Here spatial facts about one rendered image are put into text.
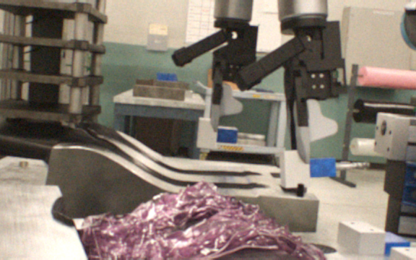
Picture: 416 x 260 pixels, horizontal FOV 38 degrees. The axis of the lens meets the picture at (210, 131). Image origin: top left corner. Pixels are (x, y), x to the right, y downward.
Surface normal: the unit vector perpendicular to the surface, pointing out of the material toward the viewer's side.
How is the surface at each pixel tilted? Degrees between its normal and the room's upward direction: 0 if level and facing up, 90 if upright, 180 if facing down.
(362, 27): 90
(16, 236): 0
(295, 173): 82
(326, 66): 82
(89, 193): 90
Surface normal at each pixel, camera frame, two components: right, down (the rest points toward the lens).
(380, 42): 0.07, 0.11
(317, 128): 0.02, -0.22
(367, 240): 0.33, 0.12
